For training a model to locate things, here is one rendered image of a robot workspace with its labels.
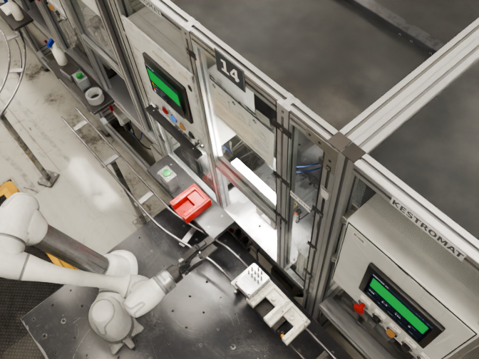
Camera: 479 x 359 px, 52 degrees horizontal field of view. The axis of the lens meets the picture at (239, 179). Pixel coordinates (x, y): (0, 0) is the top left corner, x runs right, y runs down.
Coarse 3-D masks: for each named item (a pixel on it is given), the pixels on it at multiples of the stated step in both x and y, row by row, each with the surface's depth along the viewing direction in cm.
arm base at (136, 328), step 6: (132, 318) 233; (132, 324) 230; (138, 324) 233; (132, 330) 231; (138, 330) 232; (126, 336) 228; (132, 336) 231; (108, 342) 229; (114, 342) 227; (120, 342) 228; (126, 342) 228; (132, 342) 228; (114, 348) 228; (132, 348) 229; (114, 354) 228
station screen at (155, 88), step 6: (162, 78) 178; (168, 84) 176; (156, 90) 193; (162, 90) 187; (174, 90) 176; (162, 96) 191; (168, 96) 185; (168, 102) 189; (174, 102) 184; (174, 108) 189; (180, 108) 182; (180, 114) 187
